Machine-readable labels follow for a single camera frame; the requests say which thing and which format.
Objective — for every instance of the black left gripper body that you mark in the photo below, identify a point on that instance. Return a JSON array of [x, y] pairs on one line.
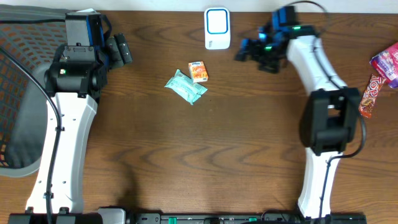
[[112, 50]]

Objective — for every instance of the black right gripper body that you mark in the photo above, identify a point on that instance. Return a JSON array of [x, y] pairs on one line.
[[259, 50]]

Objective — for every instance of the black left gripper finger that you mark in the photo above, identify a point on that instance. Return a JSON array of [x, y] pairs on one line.
[[123, 47], [115, 55]]

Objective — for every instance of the small orange tissue pack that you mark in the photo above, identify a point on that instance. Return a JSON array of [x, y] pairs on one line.
[[198, 72]]

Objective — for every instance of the teal snack bar wrapper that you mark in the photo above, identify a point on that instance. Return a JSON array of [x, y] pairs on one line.
[[184, 87]]

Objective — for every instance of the orange brown snack bar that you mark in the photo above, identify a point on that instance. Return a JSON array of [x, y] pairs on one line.
[[370, 94]]

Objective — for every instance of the purple red snack pack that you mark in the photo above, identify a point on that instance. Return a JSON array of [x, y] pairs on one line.
[[385, 63]]

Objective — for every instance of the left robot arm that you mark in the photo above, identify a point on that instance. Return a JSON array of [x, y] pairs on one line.
[[72, 87]]

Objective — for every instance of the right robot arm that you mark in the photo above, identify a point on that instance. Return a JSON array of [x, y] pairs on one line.
[[330, 128]]

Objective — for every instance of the white barcode scanner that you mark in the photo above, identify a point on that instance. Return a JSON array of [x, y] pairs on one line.
[[217, 28]]

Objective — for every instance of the grey plastic mesh basket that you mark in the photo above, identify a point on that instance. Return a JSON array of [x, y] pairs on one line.
[[29, 38]]

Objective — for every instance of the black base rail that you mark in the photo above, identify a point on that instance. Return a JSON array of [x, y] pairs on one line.
[[267, 217]]

